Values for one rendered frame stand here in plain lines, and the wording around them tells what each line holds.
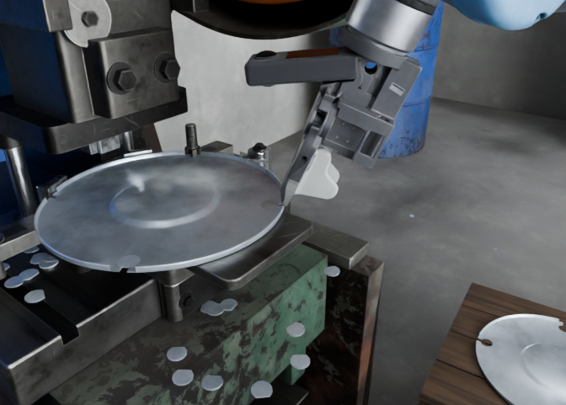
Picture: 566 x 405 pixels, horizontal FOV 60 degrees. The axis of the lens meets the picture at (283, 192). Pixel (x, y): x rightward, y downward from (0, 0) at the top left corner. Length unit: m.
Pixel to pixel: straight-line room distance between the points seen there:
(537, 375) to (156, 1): 0.89
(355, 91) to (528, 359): 0.72
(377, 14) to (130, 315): 0.42
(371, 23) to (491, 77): 3.38
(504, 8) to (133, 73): 0.35
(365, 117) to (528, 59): 3.29
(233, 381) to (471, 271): 1.38
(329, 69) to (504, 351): 0.75
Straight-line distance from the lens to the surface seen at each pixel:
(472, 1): 0.39
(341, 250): 0.77
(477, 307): 1.19
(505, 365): 1.07
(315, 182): 0.55
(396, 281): 1.80
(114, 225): 0.58
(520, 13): 0.39
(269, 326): 0.68
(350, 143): 0.53
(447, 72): 3.95
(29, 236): 0.66
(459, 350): 1.07
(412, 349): 1.56
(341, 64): 0.50
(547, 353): 1.12
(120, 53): 0.55
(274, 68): 0.51
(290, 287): 0.69
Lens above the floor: 1.06
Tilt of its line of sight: 27 degrees down
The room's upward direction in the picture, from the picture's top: straight up
